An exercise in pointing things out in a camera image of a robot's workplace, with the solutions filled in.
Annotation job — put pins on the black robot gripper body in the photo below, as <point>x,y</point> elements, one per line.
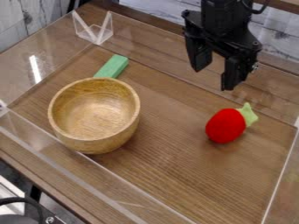
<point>220,23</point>

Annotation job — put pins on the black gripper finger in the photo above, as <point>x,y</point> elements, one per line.
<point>197,51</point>
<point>235,72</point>

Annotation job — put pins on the red felt fruit green stem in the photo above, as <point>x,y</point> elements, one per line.
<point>228,123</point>

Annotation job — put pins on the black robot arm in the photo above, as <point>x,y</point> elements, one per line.
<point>217,30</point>

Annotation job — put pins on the green rectangular block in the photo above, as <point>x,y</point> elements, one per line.
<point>113,67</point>

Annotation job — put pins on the light wooden bowl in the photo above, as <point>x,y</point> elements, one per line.
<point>93,114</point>

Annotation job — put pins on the clear acrylic corner bracket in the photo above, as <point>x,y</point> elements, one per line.
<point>96,34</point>

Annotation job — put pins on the black metal table leg bracket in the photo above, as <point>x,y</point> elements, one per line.
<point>36,211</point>

